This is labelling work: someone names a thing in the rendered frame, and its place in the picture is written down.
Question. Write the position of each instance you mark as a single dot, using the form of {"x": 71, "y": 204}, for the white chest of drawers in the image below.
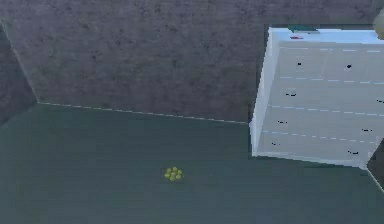
{"x": 320, "y": 106}

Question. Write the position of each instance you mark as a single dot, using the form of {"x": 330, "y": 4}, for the yellow-green bunch of grapes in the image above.
{"x": 173, "y": 174}

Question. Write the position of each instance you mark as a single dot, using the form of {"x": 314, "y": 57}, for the red pen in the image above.
{"x": 296, "y": 38}

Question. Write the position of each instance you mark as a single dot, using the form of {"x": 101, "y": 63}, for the beige rounded object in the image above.
{"x": 380, "y": 24}

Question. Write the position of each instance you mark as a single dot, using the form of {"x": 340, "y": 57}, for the teal flat object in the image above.
{"x": 301, "y": 28}

